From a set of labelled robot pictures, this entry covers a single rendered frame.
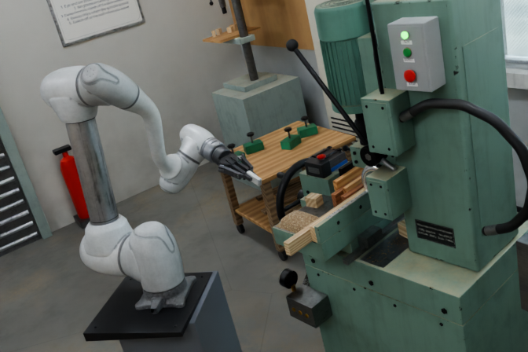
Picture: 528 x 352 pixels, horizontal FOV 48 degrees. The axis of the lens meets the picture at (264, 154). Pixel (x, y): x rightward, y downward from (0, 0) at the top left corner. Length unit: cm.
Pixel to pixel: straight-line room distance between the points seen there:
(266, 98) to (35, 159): 171
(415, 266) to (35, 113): 330
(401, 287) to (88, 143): 111
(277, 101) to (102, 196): 219
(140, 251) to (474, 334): 107
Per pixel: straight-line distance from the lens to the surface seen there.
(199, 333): 209
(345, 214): 173
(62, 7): 446
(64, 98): 204
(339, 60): 167
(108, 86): 192
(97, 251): 219
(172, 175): 233
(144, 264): 208
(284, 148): 340
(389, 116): 148
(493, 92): 157
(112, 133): 464
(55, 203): 464
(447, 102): 141
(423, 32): 137
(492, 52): 155
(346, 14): 163
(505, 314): 184
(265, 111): 405
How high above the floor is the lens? 176
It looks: 21 degrees down
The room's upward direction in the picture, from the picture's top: 14 degrees counter-clockwise
